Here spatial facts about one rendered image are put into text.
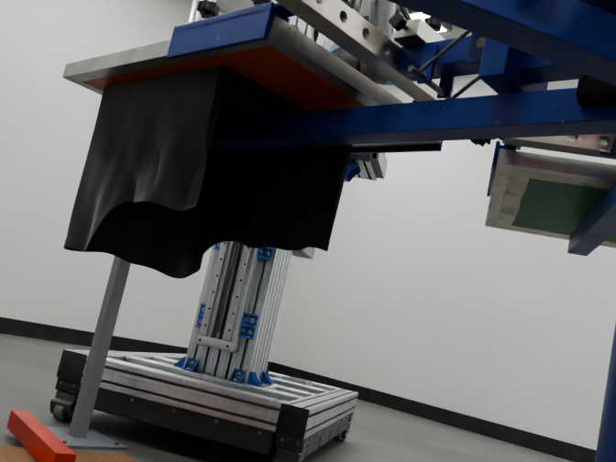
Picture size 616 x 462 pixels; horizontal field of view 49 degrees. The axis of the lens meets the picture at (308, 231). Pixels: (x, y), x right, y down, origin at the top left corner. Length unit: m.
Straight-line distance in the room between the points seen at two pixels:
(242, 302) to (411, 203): 3.83
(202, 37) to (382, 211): 4.97
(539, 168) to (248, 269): 1.14
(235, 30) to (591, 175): 0.91
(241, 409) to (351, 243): 4.35
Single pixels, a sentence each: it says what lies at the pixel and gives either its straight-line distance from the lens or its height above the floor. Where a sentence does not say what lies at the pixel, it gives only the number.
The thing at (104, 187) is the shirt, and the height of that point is 0.68.
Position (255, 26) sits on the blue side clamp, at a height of 0.97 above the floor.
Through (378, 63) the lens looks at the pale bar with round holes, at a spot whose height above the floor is 0.99.
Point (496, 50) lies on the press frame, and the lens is 1.23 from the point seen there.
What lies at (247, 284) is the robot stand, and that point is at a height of 0.57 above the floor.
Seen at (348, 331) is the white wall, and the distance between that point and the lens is 6.22.
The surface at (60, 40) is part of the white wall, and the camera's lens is 5.42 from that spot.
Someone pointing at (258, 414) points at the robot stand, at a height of 0.18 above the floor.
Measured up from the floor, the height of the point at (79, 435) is 0.01.
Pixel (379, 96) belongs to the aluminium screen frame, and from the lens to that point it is 1.49.
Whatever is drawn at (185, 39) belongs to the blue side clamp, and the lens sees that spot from 1.46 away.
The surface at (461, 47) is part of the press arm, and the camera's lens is 1.34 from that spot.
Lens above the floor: 0.45
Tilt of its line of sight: 8 degrees up
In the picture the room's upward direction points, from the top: 12 degrees clockwise
